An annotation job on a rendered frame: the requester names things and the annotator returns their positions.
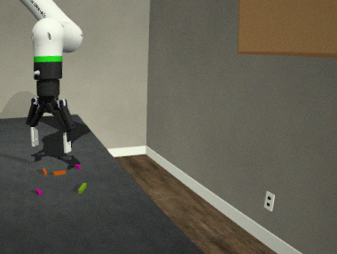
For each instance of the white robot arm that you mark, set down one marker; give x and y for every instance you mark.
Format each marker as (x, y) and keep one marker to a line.
(51, 37)

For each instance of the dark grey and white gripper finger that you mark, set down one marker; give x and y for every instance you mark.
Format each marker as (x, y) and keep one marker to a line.
(64, 118)
(35, 118)

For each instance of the lime green rod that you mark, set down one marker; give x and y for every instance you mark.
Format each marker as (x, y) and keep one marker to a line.
(81, 189)

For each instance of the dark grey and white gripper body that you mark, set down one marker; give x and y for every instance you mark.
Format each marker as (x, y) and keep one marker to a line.
(49, 90)

